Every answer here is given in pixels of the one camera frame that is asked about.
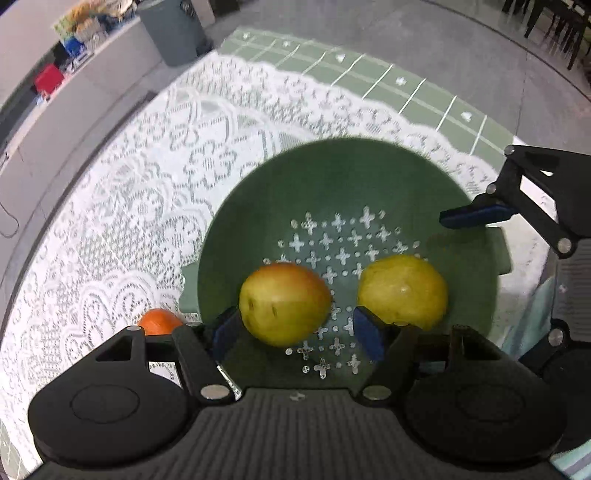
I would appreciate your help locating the dark wooden chair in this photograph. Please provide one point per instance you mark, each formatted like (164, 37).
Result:
(561, 23)

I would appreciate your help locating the orange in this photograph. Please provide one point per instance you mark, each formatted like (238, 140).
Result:
(159, 321)

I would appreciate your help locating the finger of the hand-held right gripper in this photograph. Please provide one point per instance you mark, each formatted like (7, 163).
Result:
(561, 344)
(475, 216)

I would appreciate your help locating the red box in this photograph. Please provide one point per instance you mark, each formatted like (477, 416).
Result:
(47, 78)

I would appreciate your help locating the yellow green apple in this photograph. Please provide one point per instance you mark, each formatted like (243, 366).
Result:
(406, 290)

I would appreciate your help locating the teddy bear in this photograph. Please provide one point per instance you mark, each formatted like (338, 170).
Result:
(84, 11)

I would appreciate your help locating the blue box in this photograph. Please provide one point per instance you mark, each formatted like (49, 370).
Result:
(73, 46)

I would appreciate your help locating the yellow red apple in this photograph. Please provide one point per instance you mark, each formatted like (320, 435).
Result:
(284, 304)

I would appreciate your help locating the white TV console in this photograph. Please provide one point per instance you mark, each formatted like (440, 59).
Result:
(69, 106)

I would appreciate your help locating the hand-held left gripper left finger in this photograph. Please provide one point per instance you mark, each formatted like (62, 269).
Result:
(226, 333)

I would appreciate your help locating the grey trash bin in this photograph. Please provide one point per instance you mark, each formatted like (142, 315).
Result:
(173, 27)

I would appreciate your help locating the green colander bowl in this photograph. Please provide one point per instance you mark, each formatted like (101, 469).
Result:
(332, 184)

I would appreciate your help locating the white lace tablecloth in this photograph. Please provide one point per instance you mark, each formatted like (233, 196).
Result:
(138, 184)

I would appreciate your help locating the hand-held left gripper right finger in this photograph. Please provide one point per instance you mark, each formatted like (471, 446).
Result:
(369, 333)

